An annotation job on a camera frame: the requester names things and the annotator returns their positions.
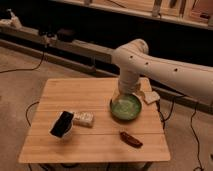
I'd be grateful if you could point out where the black box on ledge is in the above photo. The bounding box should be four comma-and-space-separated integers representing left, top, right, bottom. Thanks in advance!
57, 29, 75, 42

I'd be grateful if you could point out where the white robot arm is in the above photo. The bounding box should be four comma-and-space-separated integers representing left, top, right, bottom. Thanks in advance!
112, 39, 213, 106

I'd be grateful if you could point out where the green bowl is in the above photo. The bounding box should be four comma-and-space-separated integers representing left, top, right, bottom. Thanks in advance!
109, 94, 142, 121

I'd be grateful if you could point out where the wooden table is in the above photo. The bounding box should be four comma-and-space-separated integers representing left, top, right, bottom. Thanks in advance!
19, 78, 170, 163

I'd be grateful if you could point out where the brown oblong object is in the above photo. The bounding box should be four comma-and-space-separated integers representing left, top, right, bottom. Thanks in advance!
120, 131, 143, 148

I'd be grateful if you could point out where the black cable right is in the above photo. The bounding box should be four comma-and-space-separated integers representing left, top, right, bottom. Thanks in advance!
189, 101, 205, 171

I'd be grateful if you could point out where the white object on ledge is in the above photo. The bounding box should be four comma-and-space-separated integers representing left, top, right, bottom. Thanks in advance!
0, 9, 22, 29

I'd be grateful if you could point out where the black phone in white cup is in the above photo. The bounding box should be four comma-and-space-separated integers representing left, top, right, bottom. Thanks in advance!
50, 111, 74, 138

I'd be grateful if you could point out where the beige sponge block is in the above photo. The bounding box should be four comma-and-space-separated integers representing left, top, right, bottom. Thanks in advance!
144, 91, 160, 104

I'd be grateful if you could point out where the black cable on floor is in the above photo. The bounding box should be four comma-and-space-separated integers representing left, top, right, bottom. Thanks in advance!
0, 49, 46, 75

